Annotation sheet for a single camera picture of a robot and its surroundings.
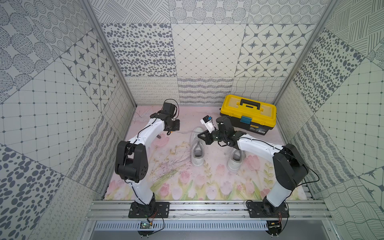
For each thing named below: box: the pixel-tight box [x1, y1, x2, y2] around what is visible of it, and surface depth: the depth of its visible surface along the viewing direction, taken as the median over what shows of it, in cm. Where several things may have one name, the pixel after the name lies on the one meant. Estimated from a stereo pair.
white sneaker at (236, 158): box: [227, 149, 246, 173], surface depth 86 cm
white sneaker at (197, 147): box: [190, 127, 206, 167], surface depth 90 cm
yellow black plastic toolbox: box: [220, 94, 277, 136], surface depth 98 cm
